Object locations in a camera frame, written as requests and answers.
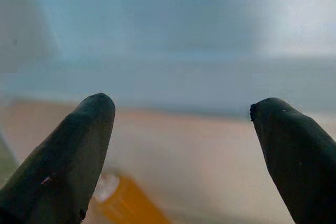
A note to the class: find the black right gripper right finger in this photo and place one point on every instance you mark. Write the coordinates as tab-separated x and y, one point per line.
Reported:
299	161

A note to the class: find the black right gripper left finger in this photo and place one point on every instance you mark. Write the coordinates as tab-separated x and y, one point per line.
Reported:
65	161

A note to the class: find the orange juice bottle white cap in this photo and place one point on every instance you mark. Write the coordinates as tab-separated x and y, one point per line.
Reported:
131	203

